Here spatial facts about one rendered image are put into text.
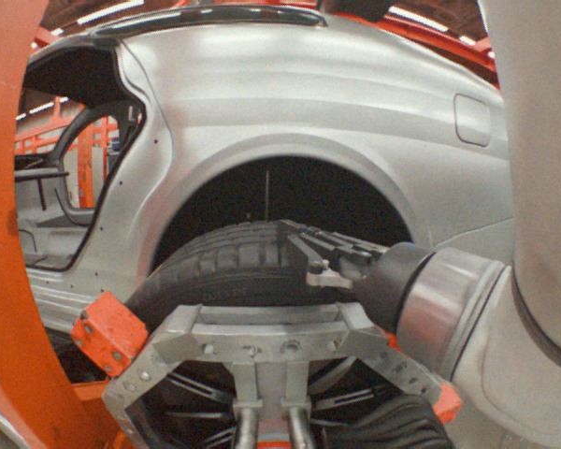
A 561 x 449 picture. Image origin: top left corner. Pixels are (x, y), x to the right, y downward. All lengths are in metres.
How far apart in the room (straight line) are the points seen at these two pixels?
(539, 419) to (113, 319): 0.41
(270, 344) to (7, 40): 0.55
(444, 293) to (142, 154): 0.68
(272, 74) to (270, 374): 0.60
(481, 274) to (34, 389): 0.55
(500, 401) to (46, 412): 0.55
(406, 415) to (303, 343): 0.14
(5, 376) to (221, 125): 0.66
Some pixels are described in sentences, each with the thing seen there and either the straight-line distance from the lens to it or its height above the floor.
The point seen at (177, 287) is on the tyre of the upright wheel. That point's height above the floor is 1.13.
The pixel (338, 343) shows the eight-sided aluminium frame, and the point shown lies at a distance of 0.30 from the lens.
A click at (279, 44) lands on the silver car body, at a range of 0.71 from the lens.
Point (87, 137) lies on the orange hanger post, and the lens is 3.73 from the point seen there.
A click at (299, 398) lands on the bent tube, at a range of 0.34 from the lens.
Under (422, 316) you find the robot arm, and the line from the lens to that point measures 0.17.
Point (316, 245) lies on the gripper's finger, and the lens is 0.28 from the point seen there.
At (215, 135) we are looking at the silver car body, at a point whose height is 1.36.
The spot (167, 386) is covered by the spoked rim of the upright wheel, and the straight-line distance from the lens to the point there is 0.65.
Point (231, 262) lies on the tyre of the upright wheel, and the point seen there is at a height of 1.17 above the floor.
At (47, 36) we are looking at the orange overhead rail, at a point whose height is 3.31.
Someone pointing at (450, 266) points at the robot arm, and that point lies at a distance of 0.18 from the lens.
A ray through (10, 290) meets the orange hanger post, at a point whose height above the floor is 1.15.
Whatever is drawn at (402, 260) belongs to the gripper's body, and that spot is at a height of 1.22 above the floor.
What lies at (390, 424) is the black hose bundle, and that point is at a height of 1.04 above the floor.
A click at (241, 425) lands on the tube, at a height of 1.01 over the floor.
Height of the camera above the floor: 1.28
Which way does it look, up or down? 12 degrees down
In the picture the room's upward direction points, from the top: straight up
